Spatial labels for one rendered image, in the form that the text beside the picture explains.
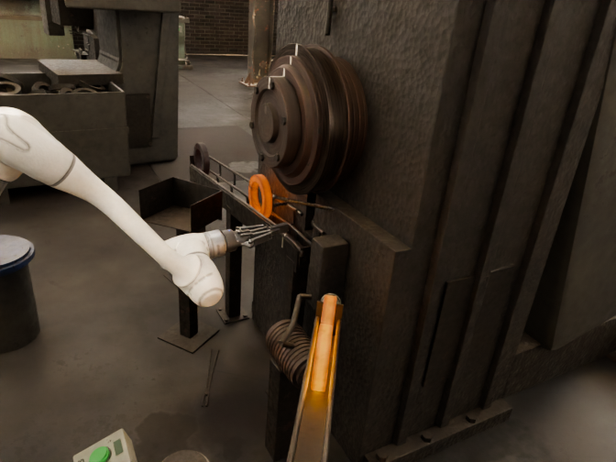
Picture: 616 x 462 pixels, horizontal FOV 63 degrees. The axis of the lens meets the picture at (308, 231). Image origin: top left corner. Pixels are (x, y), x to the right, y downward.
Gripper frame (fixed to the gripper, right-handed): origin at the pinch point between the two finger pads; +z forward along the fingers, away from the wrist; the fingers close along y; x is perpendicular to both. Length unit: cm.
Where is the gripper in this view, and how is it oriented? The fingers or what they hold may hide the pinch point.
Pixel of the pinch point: (278, 228)
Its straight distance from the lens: 174.5
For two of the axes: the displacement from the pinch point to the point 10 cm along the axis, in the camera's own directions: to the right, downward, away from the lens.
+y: 4.7, 4.2, -7.8
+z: 8.8, -2.2, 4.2
